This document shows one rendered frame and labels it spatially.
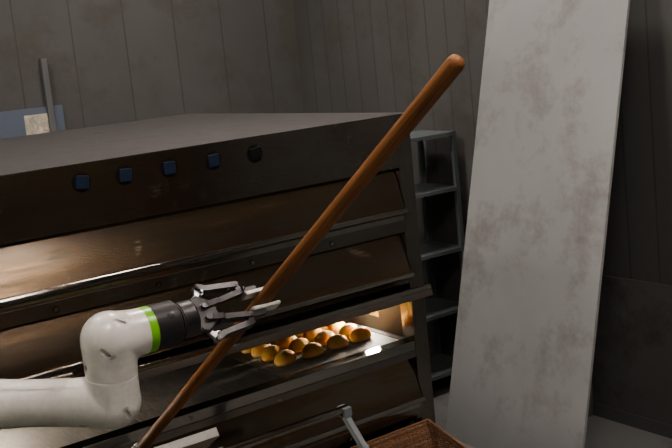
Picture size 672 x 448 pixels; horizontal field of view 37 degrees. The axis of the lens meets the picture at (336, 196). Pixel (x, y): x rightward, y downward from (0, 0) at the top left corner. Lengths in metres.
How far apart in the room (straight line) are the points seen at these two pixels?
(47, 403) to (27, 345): 1.33
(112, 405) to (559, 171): 3.99
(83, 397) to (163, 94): 5.73
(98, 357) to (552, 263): 3.96
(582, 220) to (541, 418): 1.11
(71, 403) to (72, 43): 5.50
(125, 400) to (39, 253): 1.38
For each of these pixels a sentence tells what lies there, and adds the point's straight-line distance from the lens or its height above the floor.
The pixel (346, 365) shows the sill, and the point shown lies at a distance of 3.93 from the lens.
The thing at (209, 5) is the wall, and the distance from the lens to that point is 7.84.
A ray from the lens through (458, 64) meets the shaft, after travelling 1.55.
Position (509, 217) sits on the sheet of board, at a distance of 5.86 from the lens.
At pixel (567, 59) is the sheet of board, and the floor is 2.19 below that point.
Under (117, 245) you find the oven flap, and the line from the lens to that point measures 3.39.
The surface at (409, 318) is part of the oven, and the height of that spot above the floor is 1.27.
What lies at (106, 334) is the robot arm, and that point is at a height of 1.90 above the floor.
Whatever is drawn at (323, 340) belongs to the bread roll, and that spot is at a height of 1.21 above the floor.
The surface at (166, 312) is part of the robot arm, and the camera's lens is 1.99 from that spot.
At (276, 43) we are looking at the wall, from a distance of 8.12.
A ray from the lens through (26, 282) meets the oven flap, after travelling 3.28.
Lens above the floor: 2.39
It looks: 9 degrees down
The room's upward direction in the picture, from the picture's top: 6 degrees counter-clockwise
